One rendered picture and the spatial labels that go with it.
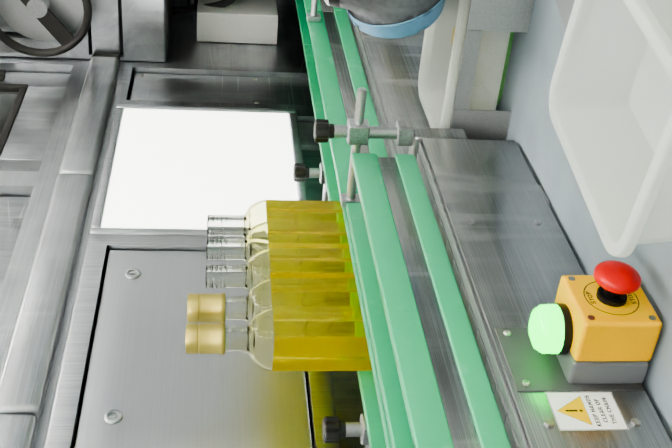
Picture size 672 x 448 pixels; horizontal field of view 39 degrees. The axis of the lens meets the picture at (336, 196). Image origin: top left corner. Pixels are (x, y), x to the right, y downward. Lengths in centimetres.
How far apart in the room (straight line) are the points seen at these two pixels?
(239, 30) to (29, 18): 45
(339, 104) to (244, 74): 58
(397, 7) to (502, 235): 28
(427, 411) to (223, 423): 40
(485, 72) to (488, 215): 24
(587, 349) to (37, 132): 126
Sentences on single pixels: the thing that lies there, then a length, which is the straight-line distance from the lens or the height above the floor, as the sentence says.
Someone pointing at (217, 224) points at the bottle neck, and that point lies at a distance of 127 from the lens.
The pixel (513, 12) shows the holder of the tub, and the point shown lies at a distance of 122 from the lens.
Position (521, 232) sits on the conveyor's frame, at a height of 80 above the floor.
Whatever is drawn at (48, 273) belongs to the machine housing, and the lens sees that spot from 143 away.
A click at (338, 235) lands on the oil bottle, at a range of 122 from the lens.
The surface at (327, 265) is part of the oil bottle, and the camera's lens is 117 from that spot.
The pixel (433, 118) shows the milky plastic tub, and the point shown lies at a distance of 133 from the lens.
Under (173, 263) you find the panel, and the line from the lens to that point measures 143.
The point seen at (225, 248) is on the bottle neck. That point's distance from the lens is 122.
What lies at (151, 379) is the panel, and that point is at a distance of 124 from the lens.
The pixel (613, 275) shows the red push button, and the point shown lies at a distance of 84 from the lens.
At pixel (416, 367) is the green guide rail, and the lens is 88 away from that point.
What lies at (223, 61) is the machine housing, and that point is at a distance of 211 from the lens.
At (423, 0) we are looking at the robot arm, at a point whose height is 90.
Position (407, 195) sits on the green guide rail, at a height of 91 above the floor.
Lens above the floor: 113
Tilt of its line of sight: 7 degrees down
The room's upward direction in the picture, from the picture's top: 89 degrees counter-clockwise
